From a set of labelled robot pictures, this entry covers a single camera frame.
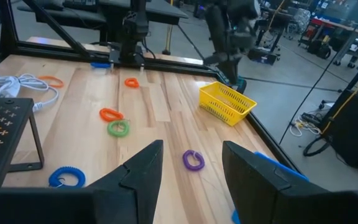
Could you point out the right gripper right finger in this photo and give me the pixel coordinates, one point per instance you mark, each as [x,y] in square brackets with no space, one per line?
[259,193]

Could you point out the black cabinet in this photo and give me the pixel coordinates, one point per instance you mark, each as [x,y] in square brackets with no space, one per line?
[356,130]

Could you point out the green coil wristband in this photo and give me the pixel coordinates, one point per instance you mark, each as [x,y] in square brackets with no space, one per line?
[110,129]

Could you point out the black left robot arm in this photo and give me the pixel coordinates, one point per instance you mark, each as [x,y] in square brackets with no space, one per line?
[135,28]

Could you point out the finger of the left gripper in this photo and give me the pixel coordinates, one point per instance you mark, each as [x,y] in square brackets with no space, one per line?
[227,71]
[235,71]

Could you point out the black perforated metal riser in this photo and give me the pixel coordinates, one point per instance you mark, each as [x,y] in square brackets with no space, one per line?
[2,140]

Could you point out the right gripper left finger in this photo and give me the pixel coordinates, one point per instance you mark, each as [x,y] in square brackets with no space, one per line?
[129,193]

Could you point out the purple coil wristband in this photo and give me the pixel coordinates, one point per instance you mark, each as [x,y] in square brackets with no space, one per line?
[186,160]

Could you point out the black desk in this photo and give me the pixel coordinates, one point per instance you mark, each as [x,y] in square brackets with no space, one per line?
[160,12]

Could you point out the yellow plastic basket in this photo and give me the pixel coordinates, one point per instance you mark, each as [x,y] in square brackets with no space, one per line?
[225,102]

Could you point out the thin orange rubber band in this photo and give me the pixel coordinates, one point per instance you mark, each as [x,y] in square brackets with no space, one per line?
[59,81]

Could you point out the orange coil wristband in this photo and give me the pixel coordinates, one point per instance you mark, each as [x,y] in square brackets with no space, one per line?
[127,83]
[104,115]

